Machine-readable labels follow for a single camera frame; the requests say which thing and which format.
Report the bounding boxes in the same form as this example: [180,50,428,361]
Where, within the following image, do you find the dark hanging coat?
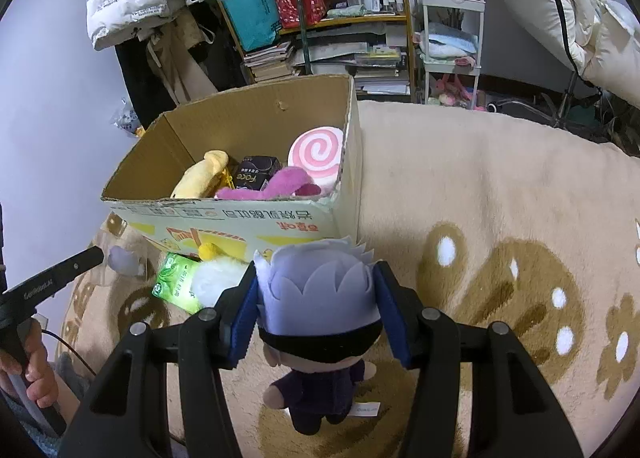
[114,35,161,114]

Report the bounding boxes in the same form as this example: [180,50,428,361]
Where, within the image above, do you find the filled plastic bag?
[112,98,148,139]

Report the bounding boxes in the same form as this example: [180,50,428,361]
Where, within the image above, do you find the pink swirl roll plush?
[287,126,347,194]

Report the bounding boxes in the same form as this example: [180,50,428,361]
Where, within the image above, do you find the stack of books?
[242,40,296,85]

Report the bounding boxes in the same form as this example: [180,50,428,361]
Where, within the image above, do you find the wooden shelf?
[192,0,418,104]

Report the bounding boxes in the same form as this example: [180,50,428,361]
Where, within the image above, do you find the green packet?
[151,253,206,315]

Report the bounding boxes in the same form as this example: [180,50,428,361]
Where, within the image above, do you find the pink and white plush toy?
[215,165,326,201]

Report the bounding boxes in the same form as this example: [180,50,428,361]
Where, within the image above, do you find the green pole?
[287,0,313,76]

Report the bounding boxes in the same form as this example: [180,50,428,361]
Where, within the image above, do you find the pink plush toys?
[430,73,476,106]

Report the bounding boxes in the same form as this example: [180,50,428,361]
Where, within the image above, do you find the pile of books and papers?
[292,30,413,96]

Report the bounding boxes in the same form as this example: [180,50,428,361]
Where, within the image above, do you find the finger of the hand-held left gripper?
[52,246,104,286]

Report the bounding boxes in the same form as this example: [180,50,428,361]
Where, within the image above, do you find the grey-haired plush doll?
[252,235,382,436]

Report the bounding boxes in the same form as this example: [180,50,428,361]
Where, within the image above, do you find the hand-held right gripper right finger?
[374,260,586,458]

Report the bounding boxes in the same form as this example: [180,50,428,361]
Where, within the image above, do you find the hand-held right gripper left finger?
[57,265,261,458]

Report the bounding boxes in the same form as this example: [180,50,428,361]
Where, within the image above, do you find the printed cardboard box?
[100,73,365,264]

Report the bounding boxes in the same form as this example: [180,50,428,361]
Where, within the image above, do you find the beige hanging coat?
[145,20,221,106]

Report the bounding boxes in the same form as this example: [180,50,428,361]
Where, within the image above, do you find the black hanging garment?
[187,3,248,91]

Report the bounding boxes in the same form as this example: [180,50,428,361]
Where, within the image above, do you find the blue and white folded cloth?
[419,23,478,59]

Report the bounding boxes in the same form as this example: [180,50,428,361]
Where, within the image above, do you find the black and white plush toy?
[189,241,253,311]

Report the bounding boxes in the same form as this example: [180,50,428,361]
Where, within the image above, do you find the small black box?
[234,155,282,191]

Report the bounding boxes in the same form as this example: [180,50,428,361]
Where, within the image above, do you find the grey soft toy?
[106,244,148,280]

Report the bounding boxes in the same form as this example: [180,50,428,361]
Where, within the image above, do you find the black cable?
[42,329,98,376]

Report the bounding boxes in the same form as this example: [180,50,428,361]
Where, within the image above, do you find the teal shopping bag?
[217,0,282,53]

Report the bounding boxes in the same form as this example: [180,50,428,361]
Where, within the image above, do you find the person's left hand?
[0,322,58,410]

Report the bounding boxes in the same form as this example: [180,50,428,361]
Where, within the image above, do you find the yellow plush toy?
[170,149,232,199]

